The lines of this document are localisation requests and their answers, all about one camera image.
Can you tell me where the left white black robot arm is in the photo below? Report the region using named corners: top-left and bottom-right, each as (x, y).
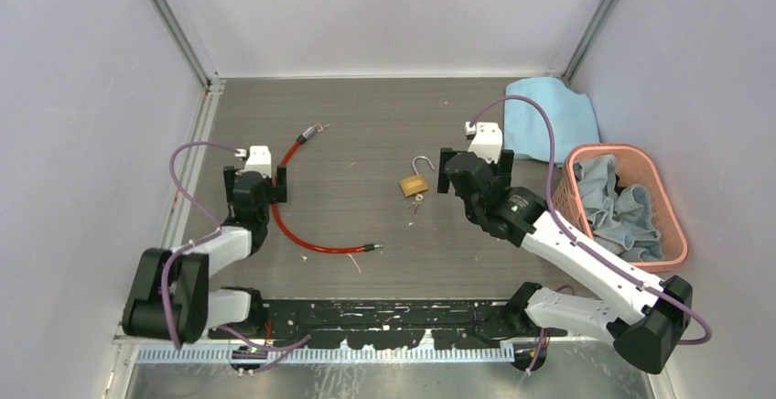
top-left (122, 167), bottom-right (287, 344)

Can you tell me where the red rubber ring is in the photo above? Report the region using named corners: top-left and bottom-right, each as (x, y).
top-left (270, 124), bottom-right (384, 255)

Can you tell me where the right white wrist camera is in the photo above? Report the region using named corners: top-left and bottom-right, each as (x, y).
top-left (465, 122), bottom-right (503, 163)

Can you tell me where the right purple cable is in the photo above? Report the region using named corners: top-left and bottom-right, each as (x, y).
top-left (471, 94), bottom-right (713, 347)

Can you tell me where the pink plastic basket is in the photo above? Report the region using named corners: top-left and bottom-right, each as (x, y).
top-left (553, 144), bottom-right (688, 274)

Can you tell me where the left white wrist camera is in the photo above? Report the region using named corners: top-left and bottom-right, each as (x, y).
top-left (234, 146), bottom-right (273, 178)

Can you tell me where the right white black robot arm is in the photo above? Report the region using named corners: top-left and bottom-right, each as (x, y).
top-left (437, 147), bottom-right (693, 374)

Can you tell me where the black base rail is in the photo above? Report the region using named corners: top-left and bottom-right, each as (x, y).
top-left (231, 299), bottom-right (539, 350)

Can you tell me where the light blue cloth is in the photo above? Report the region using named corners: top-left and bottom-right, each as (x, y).
top-left (503, 76), bottom-right (601, 169)

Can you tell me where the brass padlock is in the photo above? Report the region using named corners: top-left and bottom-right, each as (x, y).
top-left (399, 156), bottom-right (436, 198)

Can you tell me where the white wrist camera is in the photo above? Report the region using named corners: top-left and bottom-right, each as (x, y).
top-left (465, 122), bottom-right (503, 163)
top-left (234, 146), bottom-right (273, 178)

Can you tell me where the grey-blue cloth in basket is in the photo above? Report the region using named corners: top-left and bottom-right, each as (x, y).
top-left (573, 154), bottom-right (664, 263)

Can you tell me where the white slotted cable duct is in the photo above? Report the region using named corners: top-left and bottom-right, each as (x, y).
top-left (135, 342), bottom-right (514, 364)

